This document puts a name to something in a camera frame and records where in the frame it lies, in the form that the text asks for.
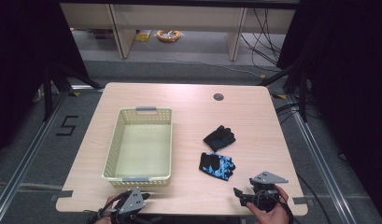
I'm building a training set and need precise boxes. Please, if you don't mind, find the orange coiled cable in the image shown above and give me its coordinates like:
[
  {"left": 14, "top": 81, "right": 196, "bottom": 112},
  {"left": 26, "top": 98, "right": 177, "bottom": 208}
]
[{"left": 156, "top": 29, "right": 182, "bottom": 43}]

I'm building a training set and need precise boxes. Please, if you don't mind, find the person's left hand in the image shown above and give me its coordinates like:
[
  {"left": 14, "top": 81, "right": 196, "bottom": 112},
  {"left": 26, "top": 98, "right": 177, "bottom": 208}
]
[{"left": 93, "top": 195, "right": 119, "bottom": 224}]

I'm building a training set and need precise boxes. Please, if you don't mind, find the white background desk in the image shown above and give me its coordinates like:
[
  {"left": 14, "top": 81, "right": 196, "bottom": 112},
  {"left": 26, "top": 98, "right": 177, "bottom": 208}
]
[{"left": 59, "top": 3, "right": 297, "bottom": 62}]

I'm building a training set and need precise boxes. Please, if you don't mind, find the blue camouflage fingerless glove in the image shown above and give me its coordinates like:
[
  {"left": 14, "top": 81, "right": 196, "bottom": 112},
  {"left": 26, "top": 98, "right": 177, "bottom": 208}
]
[{"left": 198, "top": 151, "right": 236, "bottom": 182}]

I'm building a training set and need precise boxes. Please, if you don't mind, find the black fingerless glove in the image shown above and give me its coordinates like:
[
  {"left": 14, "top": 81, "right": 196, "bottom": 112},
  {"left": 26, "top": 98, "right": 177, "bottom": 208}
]
[{"left": 202, "top": 124, "right": 237, "bottom": 153}]

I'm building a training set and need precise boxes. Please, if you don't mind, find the black metal stand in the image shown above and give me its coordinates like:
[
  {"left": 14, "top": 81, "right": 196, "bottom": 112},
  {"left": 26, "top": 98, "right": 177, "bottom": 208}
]
[
  {"left": 41, "top": 63, "right": 101, "bottom": 122},
  {"left": 257, "top": 63, "right": 309, "bottom": 123}
]

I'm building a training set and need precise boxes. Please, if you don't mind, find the person's right hand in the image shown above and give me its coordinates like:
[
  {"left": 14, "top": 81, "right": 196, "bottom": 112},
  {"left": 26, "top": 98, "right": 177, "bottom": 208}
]
[{"left": 246, "top": 185, "right": 290, "bottom": 224}]

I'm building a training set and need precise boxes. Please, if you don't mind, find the bundle of black floor cables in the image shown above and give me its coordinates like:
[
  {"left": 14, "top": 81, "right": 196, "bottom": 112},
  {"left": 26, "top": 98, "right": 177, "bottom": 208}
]
[{"left": 239, "top": 7, "right": 283, "bottom": 67}]

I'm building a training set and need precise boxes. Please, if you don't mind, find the yellow packet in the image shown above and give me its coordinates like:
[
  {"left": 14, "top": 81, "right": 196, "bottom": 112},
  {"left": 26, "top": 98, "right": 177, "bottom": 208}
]
[{"left": 134, "top": 30, "right": 153, "bottom": 43}]

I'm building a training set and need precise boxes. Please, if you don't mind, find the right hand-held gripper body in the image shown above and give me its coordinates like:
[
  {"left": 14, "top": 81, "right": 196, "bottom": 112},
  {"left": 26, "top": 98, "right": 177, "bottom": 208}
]
[{"left": 248, "top": 171, "right": 290, "bottom": 213}]

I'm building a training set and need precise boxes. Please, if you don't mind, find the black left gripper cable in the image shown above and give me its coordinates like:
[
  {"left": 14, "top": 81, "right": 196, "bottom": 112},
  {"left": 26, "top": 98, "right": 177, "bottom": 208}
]
[{"left": 82, "top": 208, "right": 113, "bottom": 224}]

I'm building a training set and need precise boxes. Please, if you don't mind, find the black curtain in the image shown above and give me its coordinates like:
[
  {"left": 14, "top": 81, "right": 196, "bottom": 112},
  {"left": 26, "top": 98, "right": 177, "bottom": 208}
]
[
  {"left": 276, "top": 0, "right": 382, "bottom": 220},
  {"left": 0, "top": 0, "right": 90, "bottom": 161}
]

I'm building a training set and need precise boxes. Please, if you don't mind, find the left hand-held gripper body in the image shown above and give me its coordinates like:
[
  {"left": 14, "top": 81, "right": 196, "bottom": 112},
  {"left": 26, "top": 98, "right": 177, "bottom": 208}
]
[{"left": 110, "top": 187, "right": 147, "bottom": 224}]

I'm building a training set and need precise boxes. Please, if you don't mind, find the pale yellow plastic basket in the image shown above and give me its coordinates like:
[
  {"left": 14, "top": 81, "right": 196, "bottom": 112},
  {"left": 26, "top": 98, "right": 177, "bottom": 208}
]
[{"left": 101, "top": 105, "right": 174, "bottom": 188}]

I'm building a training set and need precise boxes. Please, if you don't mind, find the aluminium floor rail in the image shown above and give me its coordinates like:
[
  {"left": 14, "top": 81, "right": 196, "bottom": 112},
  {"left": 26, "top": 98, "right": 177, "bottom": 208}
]
[
  {"left": 288, "top": 94, "right": 357, "bottom": 224},
  {"left": 0, "top": 87, "right": 104, "bottom": 218}
]

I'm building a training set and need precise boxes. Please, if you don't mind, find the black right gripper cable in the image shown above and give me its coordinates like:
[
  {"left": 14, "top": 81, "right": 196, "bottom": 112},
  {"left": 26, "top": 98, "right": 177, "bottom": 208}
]
[{"left": 281, "top": 173, "right": 332, "bottom": 224}]

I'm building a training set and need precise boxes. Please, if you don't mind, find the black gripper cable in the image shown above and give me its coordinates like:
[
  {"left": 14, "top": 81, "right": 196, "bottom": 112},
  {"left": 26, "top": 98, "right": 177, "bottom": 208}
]
[
  {"left": 82, "top": 208, "right": 113, "bottom": 224},
  {"left": 281, "top": 173, "right": 332, "bottom": 224}
]

